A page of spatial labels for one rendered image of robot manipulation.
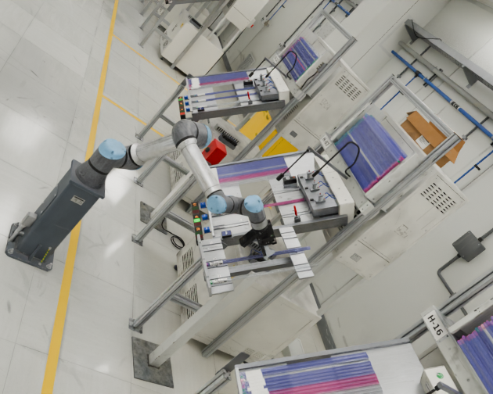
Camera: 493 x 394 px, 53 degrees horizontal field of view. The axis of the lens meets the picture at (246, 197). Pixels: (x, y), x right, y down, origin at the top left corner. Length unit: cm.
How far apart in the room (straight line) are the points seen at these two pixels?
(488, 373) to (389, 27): 447
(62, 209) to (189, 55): 475
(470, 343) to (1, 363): 184
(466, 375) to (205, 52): 579
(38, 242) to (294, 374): 146
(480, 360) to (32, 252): 209
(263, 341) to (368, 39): 370
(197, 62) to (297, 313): 471
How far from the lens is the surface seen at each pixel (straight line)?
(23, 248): 276
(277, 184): 287
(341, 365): 204
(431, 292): 403
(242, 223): 261
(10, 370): 239
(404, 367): 209
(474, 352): 197
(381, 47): 588
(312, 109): 391
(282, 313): 302
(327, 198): 266
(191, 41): 693
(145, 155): 245
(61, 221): 262
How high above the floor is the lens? 183
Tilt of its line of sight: 20 degrees down
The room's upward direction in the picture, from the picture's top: 45 degrees clockwise
